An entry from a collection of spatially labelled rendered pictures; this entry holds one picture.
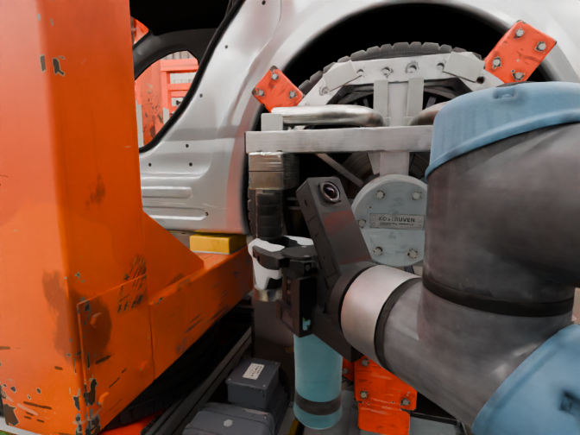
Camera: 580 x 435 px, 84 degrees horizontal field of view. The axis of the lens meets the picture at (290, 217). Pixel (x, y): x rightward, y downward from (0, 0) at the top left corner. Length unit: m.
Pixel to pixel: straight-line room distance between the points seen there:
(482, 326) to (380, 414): 0.60
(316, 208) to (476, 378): 0.18
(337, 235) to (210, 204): 0.70
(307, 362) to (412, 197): 0.32
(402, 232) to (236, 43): 0.72
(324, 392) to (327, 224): 0.38
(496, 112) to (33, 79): 0.51
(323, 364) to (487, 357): 0.42
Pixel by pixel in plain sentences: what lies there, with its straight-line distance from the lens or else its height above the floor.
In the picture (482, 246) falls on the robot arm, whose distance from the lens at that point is 0.19.
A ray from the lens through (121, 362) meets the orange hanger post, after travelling 0.65.
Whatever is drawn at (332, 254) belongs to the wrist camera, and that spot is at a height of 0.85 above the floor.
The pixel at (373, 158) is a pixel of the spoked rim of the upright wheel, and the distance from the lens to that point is 0.73.
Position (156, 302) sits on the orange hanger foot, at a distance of 0.70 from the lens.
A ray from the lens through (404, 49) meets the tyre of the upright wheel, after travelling 0.75.
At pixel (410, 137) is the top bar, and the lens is 0.44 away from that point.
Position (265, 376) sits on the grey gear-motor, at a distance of 0.88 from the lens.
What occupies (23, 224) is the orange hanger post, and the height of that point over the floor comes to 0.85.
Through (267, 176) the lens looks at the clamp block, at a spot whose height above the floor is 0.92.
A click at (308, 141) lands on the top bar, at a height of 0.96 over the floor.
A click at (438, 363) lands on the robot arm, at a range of 0.22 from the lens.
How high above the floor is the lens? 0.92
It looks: 8 degrees down
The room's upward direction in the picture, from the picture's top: straight up
